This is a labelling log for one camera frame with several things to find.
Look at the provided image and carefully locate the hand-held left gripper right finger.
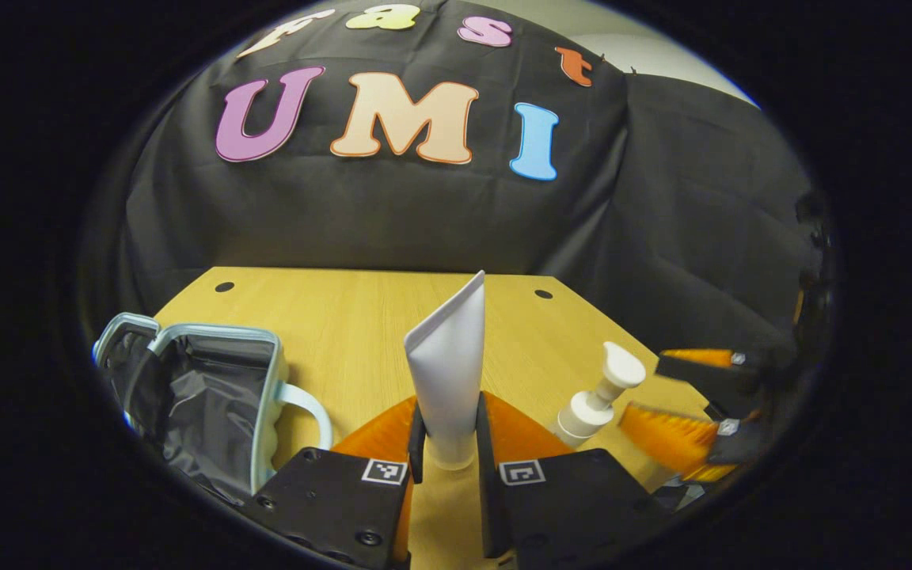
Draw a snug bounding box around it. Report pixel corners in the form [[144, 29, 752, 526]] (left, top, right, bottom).
[[475, 391, 672, 561]]

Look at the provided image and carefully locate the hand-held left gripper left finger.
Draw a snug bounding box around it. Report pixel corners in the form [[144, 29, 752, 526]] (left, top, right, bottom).
[[245, 394, 428, 570]]

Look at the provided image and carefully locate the white squeeze tube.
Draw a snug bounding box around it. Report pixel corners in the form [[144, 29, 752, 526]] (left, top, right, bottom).
[[403, 270, 487, 472]]

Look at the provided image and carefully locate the light blue suitcase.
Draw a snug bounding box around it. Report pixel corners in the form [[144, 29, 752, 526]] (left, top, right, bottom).
[[92, 312, 335, 507]]

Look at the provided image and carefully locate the black backdrop cloth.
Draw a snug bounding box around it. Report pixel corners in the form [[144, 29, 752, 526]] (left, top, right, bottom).
[[80, 0, 821, 381]]

